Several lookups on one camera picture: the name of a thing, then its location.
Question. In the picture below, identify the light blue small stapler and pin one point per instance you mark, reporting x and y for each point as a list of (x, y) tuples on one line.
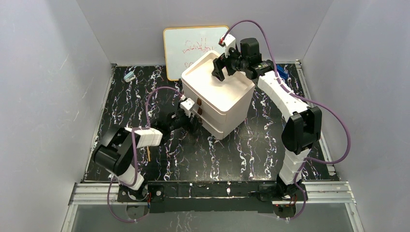
[(129, 77)]

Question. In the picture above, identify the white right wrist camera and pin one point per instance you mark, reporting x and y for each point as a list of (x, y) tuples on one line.
[(228, 42)]

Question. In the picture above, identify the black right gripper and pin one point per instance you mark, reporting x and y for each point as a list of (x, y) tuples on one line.
[(228, 65)]

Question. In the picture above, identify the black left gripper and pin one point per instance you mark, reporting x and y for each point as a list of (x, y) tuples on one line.
[(186, 118)]

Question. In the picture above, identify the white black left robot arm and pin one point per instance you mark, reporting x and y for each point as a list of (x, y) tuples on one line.
[(116, 150)]

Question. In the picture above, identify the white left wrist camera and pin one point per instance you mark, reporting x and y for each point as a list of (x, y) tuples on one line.
[(187, 104)]

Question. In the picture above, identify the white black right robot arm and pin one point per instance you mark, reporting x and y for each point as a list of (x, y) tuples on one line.
[(303, 123)]

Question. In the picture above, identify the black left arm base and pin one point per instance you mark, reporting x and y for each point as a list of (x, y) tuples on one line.
[(149, 192)]

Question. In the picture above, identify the thin wooden makeup pencil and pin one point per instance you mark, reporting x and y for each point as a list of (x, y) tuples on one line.
[(148, 154)]

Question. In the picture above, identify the blue black stapler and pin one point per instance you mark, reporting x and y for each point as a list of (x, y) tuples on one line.
[(282, 73)]

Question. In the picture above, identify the yellow framed whiteboard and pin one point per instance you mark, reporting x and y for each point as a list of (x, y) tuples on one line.
[(185, 45)]

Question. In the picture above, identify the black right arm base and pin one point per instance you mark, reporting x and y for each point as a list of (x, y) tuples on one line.
[(278, 191)]

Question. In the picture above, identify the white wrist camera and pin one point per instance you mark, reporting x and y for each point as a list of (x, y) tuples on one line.
[(187, 104), (228, 42)]

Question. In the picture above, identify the white drawer organizer box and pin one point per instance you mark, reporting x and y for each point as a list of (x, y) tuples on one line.
[(221, 105)]

